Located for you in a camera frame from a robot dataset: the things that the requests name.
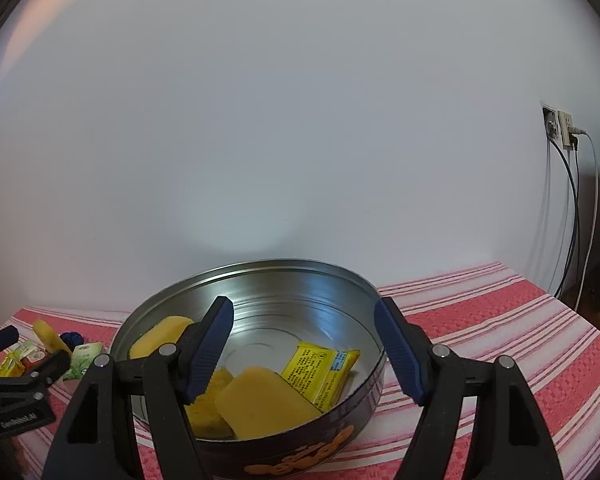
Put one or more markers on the yellow green scrub sponge front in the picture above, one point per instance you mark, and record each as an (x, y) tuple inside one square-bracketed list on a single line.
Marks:
[(167, 331)]

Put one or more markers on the red white striped cloth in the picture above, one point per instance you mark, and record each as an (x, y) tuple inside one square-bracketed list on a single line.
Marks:
[(481, 313)]

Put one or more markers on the yellow snack packet front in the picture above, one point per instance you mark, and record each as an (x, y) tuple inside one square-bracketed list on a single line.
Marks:
[(319, 374)]

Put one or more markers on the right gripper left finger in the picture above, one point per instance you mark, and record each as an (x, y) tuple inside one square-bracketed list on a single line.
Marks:
[(96, 438)]

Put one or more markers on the green tea tissue pack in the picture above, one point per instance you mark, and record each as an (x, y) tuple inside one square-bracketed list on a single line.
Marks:
[(81, 359)]

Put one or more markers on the plain yellow sponge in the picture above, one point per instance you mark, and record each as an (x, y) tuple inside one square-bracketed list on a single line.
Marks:
[(204, 418)]

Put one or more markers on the round metal cookie tin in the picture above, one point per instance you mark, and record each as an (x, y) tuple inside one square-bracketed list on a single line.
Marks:
[(277, 304)]

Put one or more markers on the red snack packet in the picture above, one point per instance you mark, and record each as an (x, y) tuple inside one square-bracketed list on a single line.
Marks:
[(33, 359)]

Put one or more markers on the wall power socket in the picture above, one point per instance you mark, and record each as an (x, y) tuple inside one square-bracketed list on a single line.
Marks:
[(559, 127)]

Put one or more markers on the yellow snack packet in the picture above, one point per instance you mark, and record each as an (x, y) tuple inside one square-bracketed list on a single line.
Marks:
[(319, 374), (11, 366)]

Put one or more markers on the blue scrunchie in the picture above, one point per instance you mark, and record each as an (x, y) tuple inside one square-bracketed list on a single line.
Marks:
[(72, 339)]

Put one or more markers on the yellow green scrub sponge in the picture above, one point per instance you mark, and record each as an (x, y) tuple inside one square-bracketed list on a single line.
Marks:
[(167, 331), (258, 403)]

